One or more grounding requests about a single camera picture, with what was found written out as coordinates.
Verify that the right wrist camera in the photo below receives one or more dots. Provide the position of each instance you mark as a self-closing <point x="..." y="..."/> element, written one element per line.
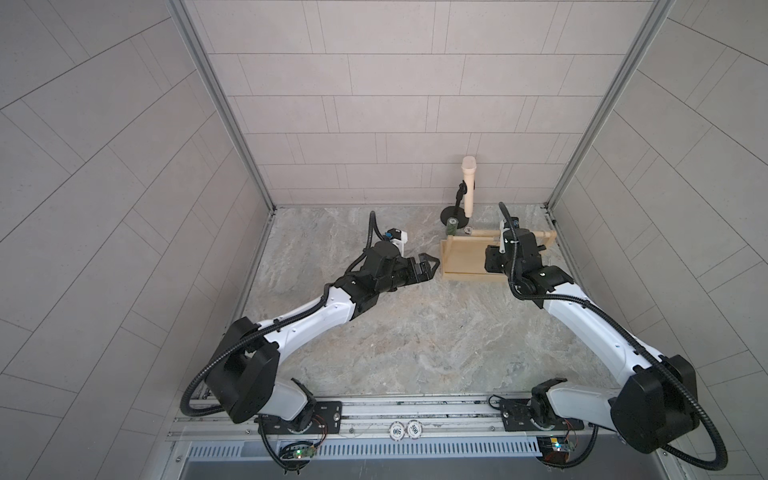
<point x="502" y="242"/>

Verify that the green circuit board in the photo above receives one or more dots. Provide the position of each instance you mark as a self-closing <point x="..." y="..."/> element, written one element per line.
<point x="298" y="451"/>
<point x="556" y="449"/>

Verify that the right poker chip on rail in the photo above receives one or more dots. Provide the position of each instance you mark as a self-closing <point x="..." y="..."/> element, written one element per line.
<point x="414" y="429"/>

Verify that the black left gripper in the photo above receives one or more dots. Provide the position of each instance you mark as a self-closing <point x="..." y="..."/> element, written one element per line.
<point x="421" y="277"/>

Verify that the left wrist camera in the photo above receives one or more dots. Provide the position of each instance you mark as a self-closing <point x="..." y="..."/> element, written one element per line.
<point x="398" y="238"/>

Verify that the aluminium corner profile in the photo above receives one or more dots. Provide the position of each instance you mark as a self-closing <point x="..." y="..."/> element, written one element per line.
<point x="192" y="40"/>
<point x="647" y="32"/>

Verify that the green camouflage tape roll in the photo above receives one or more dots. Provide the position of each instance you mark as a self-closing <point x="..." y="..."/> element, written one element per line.
<point x="451" y="226"/>

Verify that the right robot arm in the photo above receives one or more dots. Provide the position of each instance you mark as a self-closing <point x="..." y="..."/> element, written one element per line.
<point x="651" y="406"/>

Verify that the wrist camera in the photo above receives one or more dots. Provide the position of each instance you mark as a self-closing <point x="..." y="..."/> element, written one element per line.
<point x="398" y="238"/>
<point x="502" y="242"/>

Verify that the poker chip on rail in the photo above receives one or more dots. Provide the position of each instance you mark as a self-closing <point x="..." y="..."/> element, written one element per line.
<point x="414" y="429"/>
<point x="397" y="431"/>

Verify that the left green circuit board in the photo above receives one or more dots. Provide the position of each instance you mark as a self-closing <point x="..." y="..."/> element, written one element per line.
<point x="298" y="451"/>

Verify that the left poker chip on rail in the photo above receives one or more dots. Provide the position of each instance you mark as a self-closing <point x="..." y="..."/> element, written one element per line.
<point x="397" y="431"/>

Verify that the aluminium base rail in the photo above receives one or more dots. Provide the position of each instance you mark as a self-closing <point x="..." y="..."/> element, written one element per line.
<point x="366" y="417"/>

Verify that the right green circuit board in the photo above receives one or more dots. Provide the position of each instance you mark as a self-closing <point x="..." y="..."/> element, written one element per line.
<point x="556" y="449"/>

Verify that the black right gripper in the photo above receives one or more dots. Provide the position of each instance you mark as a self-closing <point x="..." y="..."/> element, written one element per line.
<point x="491" y="254"/>

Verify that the aluminium corner profile right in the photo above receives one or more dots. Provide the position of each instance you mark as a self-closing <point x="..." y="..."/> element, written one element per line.
<point x="647" y="32"/>

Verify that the wooden jewelry display stand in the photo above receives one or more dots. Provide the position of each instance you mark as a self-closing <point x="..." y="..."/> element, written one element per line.
<point x="463" y="257"/>

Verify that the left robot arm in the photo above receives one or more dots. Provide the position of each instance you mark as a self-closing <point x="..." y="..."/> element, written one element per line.
<point x="241" y="376"/>

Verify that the beige microphone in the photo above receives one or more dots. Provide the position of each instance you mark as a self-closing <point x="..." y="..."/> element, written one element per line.
<point x="469" y="168"/>

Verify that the ventilation grille strip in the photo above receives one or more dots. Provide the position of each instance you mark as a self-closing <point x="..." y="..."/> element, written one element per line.
<point x="378" y="449"/>

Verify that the aluminium corner profile left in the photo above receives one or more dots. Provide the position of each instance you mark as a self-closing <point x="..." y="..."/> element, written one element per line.
<point x="192" y="40"/>

